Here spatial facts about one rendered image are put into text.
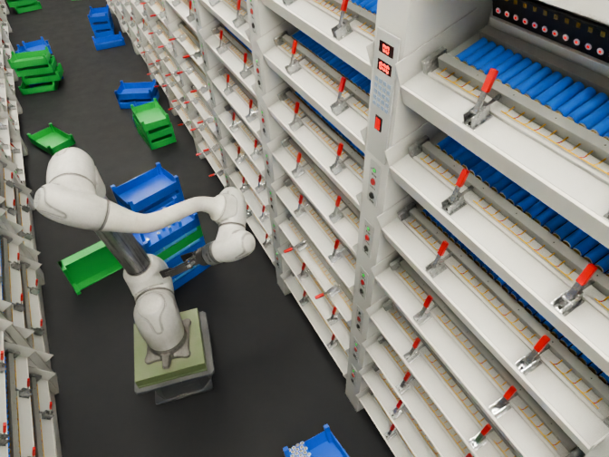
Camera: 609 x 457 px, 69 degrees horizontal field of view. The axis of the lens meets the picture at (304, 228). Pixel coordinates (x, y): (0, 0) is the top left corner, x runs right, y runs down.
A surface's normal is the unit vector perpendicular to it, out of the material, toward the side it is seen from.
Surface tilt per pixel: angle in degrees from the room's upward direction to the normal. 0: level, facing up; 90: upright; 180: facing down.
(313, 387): 0
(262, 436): 0
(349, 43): 21
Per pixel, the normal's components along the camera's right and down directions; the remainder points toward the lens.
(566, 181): -0.34, -0.55
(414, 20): 0.47, 0.61
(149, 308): 0.00, -0.63
